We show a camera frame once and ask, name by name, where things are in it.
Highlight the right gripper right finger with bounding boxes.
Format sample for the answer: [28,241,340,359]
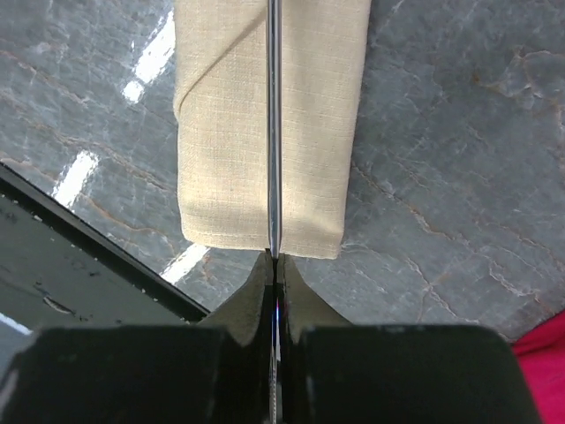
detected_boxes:
[275,254,351,423]

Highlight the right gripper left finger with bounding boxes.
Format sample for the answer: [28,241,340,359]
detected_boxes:
[198,251,276,423]

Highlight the black knife clear handle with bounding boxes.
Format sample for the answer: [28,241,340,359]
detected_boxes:
[266,0,283,423]

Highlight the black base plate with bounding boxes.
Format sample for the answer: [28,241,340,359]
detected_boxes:
[1,165,208,335]

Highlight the red cloth napkin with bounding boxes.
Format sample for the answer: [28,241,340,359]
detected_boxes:
[512,312,565,424]

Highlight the beige cloth napkin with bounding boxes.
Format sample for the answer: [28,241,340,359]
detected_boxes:
[173,1,371,259]

